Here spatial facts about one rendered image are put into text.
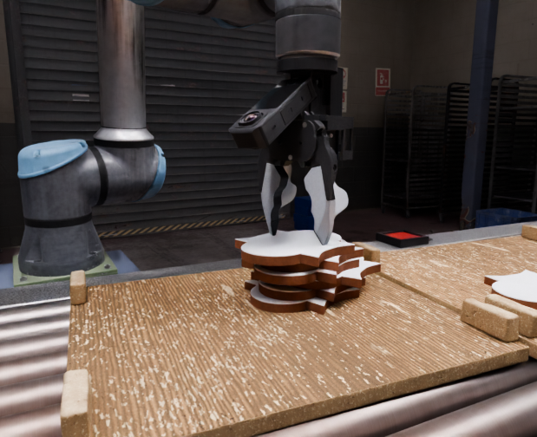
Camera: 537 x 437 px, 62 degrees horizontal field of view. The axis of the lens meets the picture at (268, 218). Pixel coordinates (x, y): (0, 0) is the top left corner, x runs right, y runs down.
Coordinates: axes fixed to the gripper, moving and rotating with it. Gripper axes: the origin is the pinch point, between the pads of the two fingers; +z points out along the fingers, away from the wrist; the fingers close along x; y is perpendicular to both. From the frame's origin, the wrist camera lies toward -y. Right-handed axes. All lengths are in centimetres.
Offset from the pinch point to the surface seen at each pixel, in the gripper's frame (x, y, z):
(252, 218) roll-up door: 361, 374, 95
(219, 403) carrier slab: -9.7, -21.4, 8.3
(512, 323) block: -23.6, 4.1, 6.3
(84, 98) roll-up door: 425, 190, -49
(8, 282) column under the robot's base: 55, -15, 15
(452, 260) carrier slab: -9.1, 29.9, 8.3
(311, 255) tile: -5.3, -3.8, 1.2
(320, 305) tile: -5.6, -2.2, 7.3
